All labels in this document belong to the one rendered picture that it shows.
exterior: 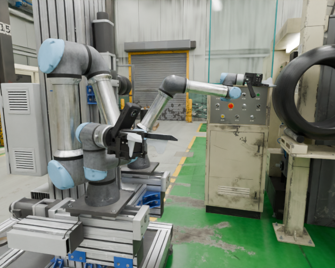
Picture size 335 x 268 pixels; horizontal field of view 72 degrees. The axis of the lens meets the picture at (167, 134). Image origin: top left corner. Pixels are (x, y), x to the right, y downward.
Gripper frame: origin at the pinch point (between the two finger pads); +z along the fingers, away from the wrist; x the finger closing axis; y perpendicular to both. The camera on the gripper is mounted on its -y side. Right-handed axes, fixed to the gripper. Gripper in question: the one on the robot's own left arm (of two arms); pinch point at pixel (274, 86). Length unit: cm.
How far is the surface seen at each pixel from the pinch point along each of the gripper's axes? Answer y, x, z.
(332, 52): 21.4, -11.8, 24.9
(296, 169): -60, 26, 32
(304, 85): 4.6, 26.0, 24.3
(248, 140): -47, 49, -5
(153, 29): 235, 870, -412
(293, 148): -36.7, -11.0, 17.0
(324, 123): -20.6, 15.5, 39.7
